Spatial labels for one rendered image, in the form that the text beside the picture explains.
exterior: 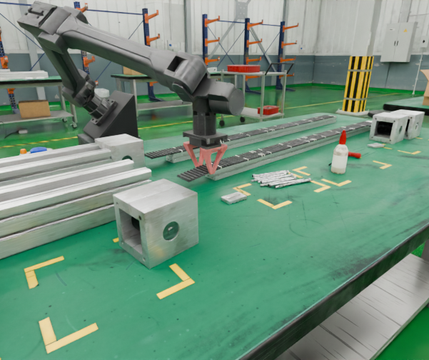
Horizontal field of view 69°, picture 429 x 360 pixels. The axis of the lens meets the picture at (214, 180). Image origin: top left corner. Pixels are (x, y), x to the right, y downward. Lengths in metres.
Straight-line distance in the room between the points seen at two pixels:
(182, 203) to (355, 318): 0.94
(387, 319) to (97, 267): 1.06
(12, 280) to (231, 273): 0.31
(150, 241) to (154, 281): 0.06
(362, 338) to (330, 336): 0.10
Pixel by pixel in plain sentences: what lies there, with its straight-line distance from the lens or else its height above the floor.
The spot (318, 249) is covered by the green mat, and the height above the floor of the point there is 0.78.
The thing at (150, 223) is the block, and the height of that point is 0.85.
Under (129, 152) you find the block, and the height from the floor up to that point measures 0.85.
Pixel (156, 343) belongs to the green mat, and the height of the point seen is 0.78.
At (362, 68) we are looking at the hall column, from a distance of 6.91.
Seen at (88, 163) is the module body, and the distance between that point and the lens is 0.80.
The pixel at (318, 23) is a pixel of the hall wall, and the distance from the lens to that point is 13.95.
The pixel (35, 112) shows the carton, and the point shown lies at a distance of 5.61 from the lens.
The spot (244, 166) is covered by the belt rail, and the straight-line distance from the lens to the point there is 0.88.
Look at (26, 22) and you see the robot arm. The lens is 0.97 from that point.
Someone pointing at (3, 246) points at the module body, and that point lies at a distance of 0.59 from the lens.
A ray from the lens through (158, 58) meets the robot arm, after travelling 0.72.
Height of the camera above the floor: 1.08
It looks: 22 degrees down
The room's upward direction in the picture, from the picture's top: straight up
